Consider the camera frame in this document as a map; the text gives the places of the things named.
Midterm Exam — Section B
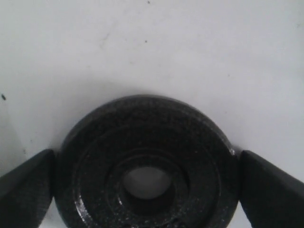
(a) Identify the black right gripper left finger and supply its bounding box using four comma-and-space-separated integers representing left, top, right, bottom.
0, 149, 55, 228

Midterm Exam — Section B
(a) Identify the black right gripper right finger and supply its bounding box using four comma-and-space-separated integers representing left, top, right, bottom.
239, 151, 304, 228

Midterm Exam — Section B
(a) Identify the black weight plate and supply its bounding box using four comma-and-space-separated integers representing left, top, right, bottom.
55, 95, 240, 228

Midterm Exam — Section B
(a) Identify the white rectangular plastic tray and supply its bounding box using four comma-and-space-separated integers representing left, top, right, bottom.
0, 0, 304, 227

